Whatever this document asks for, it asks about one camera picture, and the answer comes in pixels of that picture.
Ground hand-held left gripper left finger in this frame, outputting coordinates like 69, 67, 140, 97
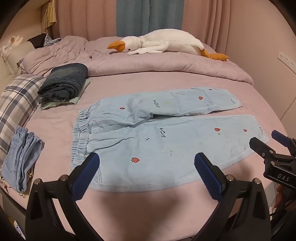
25, 152, 102, 241

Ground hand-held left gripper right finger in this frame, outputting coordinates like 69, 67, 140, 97
194, 152, 271, 241

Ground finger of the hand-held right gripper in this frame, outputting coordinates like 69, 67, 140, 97
249, 137, 278, 165
271, 130, 296, 150

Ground light blue strawberry print pants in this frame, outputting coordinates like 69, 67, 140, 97
70, 87, 269, 191

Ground person's right hand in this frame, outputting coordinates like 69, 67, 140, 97
274, 185, 288, 210

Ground folded light blue jeans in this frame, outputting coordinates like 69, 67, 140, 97
1, 126, 42, 193

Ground folded pale green cloth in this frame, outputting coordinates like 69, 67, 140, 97
40, 78, 90, 110

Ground folded dark blue jeans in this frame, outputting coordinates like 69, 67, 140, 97
37, 63, 89, 102

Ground plaid pillow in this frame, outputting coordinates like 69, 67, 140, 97
0, 74, 47, 166

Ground lilac duvet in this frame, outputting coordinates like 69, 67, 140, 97
23, 35, 254, 86

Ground blue checked shirt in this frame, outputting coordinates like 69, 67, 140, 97
43, 34, 63, 47

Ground beige pillow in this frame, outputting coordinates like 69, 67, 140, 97
1, 42, 36, 76

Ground white goose plush toy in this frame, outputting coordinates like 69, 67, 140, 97
107, 28, 229, 62

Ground dark cloth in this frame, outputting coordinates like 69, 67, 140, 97
27, 33, 48, 49

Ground white bunny plush toy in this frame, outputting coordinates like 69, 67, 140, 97
2, 35, 25, 52

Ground pink curtain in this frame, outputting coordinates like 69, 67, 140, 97
52, 0, 234, 50

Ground yellow pleated cloth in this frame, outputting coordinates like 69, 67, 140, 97
44, 0, 57, 29

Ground blue curtain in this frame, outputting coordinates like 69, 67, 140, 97
116, 0, 176, 37

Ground white wall socket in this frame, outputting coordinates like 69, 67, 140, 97
277, 51, 295, 70

